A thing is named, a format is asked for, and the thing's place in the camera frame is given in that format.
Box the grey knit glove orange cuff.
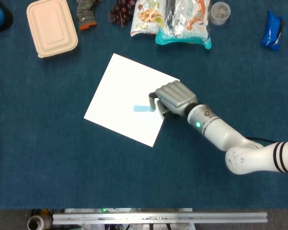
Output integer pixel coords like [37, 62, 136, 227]
[75, 0, 105, 31]

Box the clear round plastic jar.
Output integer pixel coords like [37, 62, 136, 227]
[210, 1, 231, 26]

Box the beige lidded lunch box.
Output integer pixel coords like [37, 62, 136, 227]
[26, 0, 79, 58]

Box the teal shrimp snack bag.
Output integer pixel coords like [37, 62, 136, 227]
[155, 0, 212, 50]

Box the small blue strip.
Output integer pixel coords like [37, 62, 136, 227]
[133, 105, 156, 113]

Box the dark red grape bunch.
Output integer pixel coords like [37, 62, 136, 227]
[108, 0, 137, 29]

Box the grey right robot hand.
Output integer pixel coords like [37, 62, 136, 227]
[148, 80, 198, 118]

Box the white square paper sheet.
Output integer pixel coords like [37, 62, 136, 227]
[83, 53, 181, 148]

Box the brown tape roll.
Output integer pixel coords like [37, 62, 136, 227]
[27, 214, 52, 230]

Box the aluminium profile rail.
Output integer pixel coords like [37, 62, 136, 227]
[52, 212, 268, 225]

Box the white snack bag with fries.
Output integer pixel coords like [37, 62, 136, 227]
[130, 0, 168, 37]

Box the blue cookie packet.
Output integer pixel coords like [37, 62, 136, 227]
[261, 10, 286, 52]

